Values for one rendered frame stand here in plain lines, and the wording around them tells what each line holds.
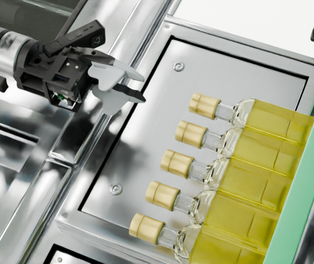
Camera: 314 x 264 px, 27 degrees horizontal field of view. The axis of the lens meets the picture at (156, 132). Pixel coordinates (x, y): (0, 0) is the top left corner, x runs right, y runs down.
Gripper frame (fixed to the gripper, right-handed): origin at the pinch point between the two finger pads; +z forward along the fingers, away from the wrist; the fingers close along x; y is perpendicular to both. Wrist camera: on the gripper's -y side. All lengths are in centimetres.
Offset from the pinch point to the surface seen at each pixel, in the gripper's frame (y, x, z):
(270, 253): 25.8, 13.4, 29.2
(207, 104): 0.6, 1.6, 12.0
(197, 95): -0.5, 1.7, 10.0
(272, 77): -18.9, -12.1, 18.2
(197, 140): 7.0, 1.0, 12.9
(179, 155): 10.9, 1.5, 11.4
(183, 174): 13.1, 0.4, 13.1
